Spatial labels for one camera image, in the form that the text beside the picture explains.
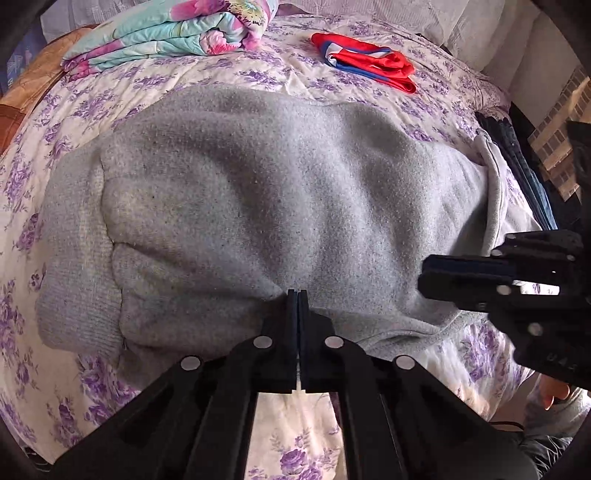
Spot red and blue garment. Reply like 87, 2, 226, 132
310, 32, 417, 96

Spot dark blue jeans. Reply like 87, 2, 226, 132
475, 110, 560, 232

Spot white pillow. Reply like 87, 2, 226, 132
425, 0, 542, 72

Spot purple floral bedspread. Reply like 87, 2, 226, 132
0, 13, 561, 480

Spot folded pink floral quilt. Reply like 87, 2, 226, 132
61, 0, 280, 82

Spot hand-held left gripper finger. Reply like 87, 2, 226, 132
299, 289, 542, 480
46, 289, 299, 480

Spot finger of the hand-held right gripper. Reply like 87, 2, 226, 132
422, 253, 514, 283
417, 275, 513, 313

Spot person's right hand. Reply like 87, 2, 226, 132
539, 378, 575, 411

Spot grey sweatshirt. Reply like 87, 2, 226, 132
37, 85, 544, 371

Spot person's right forearm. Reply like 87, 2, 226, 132
519, 390, 591, 469

